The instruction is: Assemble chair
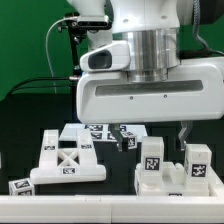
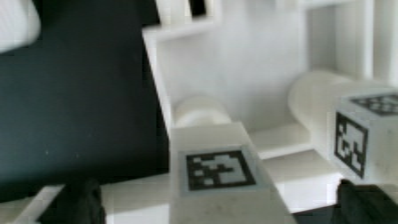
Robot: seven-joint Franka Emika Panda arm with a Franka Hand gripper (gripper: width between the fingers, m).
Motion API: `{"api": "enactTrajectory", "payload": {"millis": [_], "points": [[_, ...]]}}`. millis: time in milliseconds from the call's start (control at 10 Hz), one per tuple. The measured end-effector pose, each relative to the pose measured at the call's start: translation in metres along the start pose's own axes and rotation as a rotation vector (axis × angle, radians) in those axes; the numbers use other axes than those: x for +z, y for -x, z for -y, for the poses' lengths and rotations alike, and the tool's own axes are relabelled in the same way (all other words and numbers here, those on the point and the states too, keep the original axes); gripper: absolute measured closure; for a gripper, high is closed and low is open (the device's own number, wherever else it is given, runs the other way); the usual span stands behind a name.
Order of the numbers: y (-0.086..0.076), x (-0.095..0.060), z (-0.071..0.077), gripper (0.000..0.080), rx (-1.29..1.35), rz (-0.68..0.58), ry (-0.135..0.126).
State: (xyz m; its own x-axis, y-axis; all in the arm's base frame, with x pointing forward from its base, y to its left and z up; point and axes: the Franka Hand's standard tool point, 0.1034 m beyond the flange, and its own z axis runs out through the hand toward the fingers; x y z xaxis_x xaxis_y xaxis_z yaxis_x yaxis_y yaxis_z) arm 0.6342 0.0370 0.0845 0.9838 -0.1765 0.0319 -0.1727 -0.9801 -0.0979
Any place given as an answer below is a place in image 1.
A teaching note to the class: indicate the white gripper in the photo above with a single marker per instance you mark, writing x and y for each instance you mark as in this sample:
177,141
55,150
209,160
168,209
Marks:
194,90

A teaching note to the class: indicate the white chair seat part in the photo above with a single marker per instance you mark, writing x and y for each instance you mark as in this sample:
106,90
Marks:
174,183

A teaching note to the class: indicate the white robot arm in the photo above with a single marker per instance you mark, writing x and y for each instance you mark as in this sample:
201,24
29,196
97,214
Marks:
133,72

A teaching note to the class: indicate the white chair backrest part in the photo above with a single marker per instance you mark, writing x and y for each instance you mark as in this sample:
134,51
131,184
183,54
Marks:
67,165

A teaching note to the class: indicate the white base tag plate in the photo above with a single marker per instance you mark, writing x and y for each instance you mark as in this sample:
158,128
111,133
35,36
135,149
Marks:
100,133

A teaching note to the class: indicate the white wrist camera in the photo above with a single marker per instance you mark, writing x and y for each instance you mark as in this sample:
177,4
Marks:
111,57

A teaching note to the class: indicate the white L-shaped border wall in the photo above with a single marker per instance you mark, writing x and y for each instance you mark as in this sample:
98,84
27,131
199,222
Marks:
114,209

